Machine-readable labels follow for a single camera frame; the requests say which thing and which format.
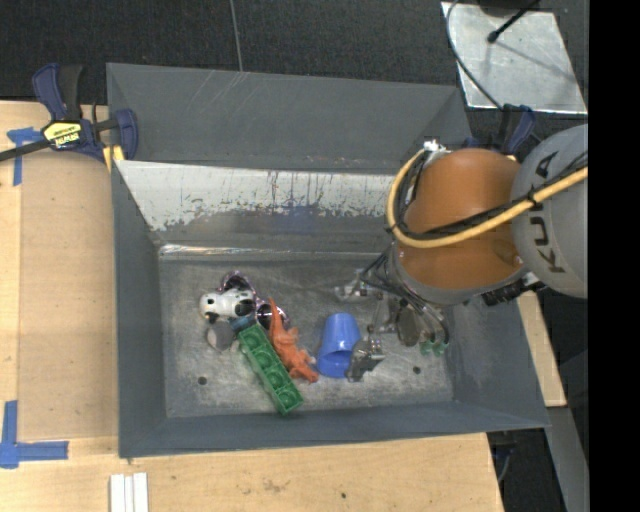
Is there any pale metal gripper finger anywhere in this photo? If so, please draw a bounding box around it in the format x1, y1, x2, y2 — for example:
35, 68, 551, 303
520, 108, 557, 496
345, 336, 387, 384
334, 278, 384, 302

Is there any blue plastic cup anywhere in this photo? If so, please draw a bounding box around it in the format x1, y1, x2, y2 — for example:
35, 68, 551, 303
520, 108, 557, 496
316, 312, 363, 379

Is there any orange toy animal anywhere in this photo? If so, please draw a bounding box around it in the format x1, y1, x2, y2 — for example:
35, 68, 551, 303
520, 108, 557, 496
267, 297, 320, 386

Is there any green flat block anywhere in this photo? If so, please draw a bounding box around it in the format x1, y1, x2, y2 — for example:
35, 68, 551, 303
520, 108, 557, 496
236, 323, 304, 416

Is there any white and black toy animal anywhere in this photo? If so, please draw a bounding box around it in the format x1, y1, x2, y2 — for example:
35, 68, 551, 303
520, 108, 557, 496
199, 288, 257, 322

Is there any grey round disc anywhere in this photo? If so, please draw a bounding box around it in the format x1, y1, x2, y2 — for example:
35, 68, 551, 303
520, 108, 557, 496
205, 320, 237, 352

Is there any grey metal bin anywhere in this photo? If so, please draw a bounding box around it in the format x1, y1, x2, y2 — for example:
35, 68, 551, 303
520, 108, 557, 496
104, 62, 552, 459

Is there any black cylinder on white bracket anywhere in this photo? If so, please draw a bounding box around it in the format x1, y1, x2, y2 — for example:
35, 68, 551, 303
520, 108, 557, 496
481, 272, 547, 307

